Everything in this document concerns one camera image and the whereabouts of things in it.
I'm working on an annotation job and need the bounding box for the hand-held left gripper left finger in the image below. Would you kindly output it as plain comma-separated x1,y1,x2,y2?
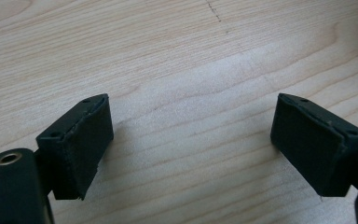
35,92,115,201

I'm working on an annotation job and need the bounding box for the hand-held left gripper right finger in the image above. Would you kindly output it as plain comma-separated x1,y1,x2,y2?
269,92,358,198

